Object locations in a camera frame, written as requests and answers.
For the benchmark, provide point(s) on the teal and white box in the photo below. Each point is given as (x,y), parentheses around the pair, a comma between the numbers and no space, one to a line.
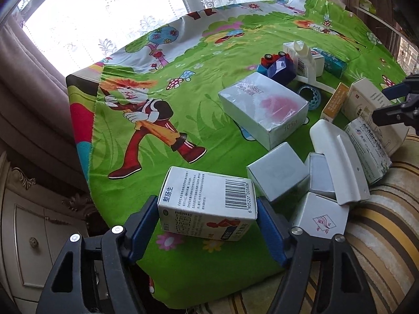
(330,61)

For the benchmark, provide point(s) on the white plastic case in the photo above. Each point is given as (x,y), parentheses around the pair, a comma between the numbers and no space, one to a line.
(340,163)

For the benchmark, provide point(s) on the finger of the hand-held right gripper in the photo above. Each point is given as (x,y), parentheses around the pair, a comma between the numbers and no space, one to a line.
(392,114)
(397,89)

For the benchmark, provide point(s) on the large cream white carton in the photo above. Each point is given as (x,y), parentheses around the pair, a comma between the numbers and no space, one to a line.
(366,101)

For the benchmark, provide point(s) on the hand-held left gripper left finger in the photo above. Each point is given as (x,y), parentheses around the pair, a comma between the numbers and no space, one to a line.
(144,229)

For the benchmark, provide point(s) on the white medicine box with barcode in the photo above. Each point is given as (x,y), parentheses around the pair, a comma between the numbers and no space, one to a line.
(203,196)

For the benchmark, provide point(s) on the striped beige cushion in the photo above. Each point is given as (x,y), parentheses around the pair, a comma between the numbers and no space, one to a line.
(386,235)

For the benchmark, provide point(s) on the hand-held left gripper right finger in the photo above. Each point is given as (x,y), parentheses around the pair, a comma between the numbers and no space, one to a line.
(271,232)

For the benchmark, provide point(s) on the red and blue toy car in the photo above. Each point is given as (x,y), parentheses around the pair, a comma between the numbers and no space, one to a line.
(270,59)

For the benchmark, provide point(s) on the white round table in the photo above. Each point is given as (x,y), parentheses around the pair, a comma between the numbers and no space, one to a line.
(379,18)

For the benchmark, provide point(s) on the white box with red logo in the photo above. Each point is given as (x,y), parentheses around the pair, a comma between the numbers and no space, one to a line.
(314,209)

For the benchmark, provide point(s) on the dark blue box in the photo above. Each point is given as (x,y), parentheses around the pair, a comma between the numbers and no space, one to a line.
(282,70)

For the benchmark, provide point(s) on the white plastic stand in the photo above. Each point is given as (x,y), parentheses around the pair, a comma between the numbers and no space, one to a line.
(306,62)

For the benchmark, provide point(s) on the green tissue pack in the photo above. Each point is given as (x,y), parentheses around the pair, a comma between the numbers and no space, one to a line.
(365,4)

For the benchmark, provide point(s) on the plain grey-white box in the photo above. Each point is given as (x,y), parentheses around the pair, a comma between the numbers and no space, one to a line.
(278,170)

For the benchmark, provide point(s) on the white ornate cabinet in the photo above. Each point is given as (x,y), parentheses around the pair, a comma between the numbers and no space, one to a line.
(32,222)

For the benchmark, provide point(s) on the large white box pink print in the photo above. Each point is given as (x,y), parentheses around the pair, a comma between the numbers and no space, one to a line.
(262,104)

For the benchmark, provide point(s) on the orange and white box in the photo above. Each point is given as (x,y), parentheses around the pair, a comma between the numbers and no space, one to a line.
(334,104)

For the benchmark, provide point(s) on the green cartoon printed blanket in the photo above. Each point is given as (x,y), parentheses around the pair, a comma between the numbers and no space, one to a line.
(196,121)

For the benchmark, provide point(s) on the small white box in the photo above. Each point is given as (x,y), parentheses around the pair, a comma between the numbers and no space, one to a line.
(320,176)

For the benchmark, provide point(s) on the white lace curtain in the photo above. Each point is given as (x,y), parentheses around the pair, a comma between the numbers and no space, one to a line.
(131,13)

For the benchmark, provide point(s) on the white box with blue print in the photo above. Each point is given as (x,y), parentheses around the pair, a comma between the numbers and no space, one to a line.
(370,150)

